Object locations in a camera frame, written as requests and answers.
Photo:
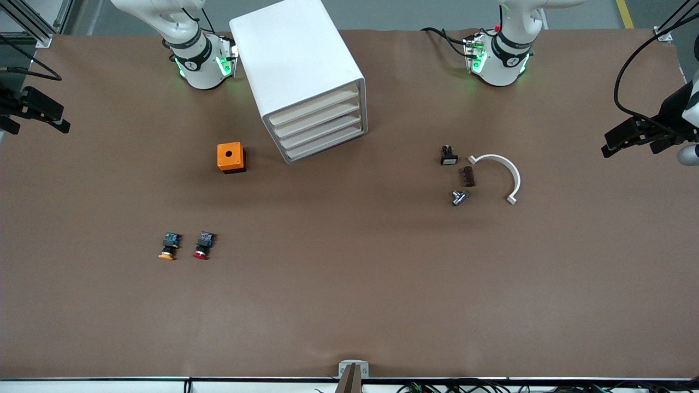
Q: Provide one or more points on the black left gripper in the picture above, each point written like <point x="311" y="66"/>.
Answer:
<point x="673" y="111"/>

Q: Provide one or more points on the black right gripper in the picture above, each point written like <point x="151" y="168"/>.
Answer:
<point x="12" y="103"/>

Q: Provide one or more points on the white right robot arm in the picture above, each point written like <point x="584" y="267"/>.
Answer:
<point x="199" y="71"/>

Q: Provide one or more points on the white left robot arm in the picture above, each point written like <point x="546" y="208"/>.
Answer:
<point x="499" y="68"/>

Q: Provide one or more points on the orange button box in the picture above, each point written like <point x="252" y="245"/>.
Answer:
<point x="223" y="159"/>

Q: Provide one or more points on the brown terminal block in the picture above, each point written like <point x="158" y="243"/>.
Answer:
<point x="469" y="177"/>

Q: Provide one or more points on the aluminium frame profile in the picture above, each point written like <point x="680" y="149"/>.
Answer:
<point x="63" y="16"/>
<point x="664" y="34"/>
<point x="33" y="31"/>

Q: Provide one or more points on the white curved bracket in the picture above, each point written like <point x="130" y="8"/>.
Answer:
<point x="514" y="174"/>

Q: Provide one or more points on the yellow push button switch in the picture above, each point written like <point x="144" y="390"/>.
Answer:
<point x="170" y="242"/>

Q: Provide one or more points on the silver key switch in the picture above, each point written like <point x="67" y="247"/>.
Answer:
<point x="458" y="198"/>

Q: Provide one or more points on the black white rectangular switch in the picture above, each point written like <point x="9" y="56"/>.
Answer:
<point x="449" y="159"/>

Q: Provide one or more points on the red push button switch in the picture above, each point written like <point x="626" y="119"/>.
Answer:
<point x="205" y="240"/>

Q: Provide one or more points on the white table edge rail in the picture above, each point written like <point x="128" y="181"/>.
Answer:
<point x="109" y="386"/>

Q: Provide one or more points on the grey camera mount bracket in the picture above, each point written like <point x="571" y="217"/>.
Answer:
<point x="344" y="367"/>

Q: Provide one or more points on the brown camera pole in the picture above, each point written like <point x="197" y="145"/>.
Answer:
<point x="349" y="382"/>

